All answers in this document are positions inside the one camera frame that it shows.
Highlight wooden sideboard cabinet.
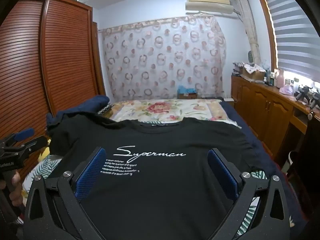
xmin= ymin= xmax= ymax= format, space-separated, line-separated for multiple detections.
xmin=230 ymin=76 xmax=320 ymax=160

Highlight grey cylindrical bin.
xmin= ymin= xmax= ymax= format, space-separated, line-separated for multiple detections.
xmin=287 ymin=151 xmax=298 ymax=174

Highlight navy bed sheet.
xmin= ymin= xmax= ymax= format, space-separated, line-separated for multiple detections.
xmin=221 ymin=100 xmax=308 ymax=228

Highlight beige tied curtain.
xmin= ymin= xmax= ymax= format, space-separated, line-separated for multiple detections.
xmin=234 ymin=0 xmax=262 ymax=64

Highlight houndstooth folded cloth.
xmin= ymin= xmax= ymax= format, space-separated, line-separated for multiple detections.
xmin=99 ymin=102 xmax=113 ymax=115

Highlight floral blanket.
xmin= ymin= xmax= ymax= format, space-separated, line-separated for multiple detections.
xmin=110 ymin=99 xmax=242 ymax=129

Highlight wooden louvred wardrobe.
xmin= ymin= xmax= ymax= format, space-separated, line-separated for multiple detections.
xmin=0 ymin=0 xmax=106 ymax=180

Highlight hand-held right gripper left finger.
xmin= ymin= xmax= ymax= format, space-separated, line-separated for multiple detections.
xmin=24 ymin=147 xmax=107 ymax=240

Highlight spare hand-held grippers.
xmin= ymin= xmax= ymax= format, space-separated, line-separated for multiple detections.
xmin=295 ymin=85 xmax=320 ymax=110

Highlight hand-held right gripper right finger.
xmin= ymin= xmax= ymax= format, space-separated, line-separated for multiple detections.
xmin=207 ymin=148 xmax=292 ymax=240

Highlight wall air conditioner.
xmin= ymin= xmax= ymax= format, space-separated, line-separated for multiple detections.
xmin=185 ymin=0 xmax=234 ymax=14

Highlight striped window blind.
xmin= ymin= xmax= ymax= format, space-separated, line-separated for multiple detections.
xmin=260 ymin=0 xmax=320 ymax=80

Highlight pink bottle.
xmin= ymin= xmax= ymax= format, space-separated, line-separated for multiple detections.
xmin=276 ymin=69 xmax=285 ymax=88

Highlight box with blue cloth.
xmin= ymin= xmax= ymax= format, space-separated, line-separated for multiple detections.
xmin=177 ymin=85 xmax=198 ymax=100

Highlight navy blue folded cloth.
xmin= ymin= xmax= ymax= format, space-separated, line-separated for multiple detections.
xmin=46 ymin=95 xmax=110 ymax=128

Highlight palm leaf printed blanket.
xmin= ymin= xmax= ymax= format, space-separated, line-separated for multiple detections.
xmin=21 ymin=145 xmax=269 ymax=238

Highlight black printed t-shirt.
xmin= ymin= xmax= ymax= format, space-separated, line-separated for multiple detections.
xmin=46 ymin=116 xmax=265 ymax=240

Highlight person's left hand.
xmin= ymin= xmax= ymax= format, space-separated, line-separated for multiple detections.
xmin=9 ymin=172 xmax=23 ymax=207

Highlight circle patterned curtain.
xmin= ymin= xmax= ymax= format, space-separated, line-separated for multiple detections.
xmin=99 ymin=16 xmax=227 ymax=100

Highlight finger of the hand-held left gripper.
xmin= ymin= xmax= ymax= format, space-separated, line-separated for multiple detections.
xmin=14 ymin=128 xmax=35 ymax=141
xmin=23 ymin=135 xmax=48 ymax=153

